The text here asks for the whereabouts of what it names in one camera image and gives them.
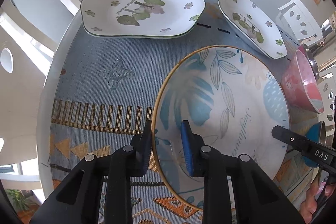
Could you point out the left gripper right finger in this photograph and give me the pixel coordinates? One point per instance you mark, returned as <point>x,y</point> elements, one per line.
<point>234,186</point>

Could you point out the round leaf pattern plate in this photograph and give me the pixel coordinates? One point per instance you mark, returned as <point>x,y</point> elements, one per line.
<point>232,100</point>

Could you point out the large hexagonal floral plate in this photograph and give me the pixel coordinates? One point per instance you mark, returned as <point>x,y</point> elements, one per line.
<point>164,19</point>

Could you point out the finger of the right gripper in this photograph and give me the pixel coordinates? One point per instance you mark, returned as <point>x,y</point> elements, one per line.
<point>314,154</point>

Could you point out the magenta steel bowl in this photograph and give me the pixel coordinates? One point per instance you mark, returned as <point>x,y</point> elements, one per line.
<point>309,56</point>

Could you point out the white chair near left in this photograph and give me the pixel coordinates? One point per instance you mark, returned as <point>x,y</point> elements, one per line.
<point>26,54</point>

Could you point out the right hand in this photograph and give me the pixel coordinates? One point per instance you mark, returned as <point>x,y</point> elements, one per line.
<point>309,206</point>

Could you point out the small hexagonal floral plate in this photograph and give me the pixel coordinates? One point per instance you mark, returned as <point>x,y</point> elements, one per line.
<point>254,26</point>

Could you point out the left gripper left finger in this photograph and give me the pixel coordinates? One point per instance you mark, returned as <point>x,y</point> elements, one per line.
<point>77,198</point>

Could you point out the pink ceramic bowl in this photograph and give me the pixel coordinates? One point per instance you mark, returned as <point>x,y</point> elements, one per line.
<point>299,85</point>

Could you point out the patterned blue table runner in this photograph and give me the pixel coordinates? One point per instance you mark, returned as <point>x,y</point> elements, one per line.
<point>107,90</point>

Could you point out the white chair right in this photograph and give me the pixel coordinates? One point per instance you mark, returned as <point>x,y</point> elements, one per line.
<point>298,18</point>

